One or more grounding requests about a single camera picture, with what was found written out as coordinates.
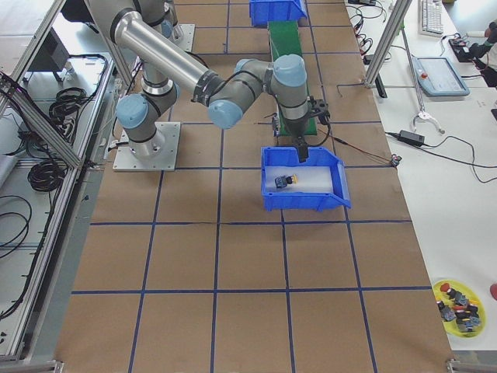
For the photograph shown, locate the red black conveyor wires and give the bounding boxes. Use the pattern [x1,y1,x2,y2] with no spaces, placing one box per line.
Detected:
[318,130,401,167]

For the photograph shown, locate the aluminium frame post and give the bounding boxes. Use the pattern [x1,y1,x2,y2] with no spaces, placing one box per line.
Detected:
[363,0,412,88]

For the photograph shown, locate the yellow push button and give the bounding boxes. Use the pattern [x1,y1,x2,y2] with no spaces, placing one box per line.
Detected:
[274,174,298,190]

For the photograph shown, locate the teach pendant tablet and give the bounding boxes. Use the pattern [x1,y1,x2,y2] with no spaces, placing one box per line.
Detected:
[412,57,470,97]

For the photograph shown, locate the blue bin robot right side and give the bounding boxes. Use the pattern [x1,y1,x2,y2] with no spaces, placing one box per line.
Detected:
[261,147,352,211]

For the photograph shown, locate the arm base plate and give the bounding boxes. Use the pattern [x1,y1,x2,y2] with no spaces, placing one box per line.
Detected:
[113,121,181,172]
[171,23,196,52]

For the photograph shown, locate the black power brick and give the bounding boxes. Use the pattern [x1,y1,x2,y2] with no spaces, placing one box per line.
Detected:
[398,130,425,147]

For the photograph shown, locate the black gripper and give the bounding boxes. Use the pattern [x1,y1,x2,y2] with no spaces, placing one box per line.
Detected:
[283,99,331,163]

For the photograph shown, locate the white keyboard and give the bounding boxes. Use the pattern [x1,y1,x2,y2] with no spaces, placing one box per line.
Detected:
[418,0,443,37]

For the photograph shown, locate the blue bin robot left side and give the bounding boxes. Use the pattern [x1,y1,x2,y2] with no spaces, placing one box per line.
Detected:
[249,0,308,26]

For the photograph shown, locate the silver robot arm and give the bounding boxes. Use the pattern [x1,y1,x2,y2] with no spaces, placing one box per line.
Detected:
[88,1,330,162]

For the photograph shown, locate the blue bin robot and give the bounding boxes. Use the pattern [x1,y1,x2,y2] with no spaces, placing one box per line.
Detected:
[249,0,308,26]
[261,147,352,211]

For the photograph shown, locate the white foam pad right bin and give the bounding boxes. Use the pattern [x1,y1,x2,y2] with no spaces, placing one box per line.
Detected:
[262,166,333,193]

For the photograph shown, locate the yellow plate of buttons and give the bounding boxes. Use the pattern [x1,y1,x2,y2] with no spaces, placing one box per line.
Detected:
[432,279,486,338]

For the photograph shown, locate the green conveyor belt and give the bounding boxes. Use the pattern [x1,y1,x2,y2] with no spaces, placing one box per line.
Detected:
[269,22,316,138]

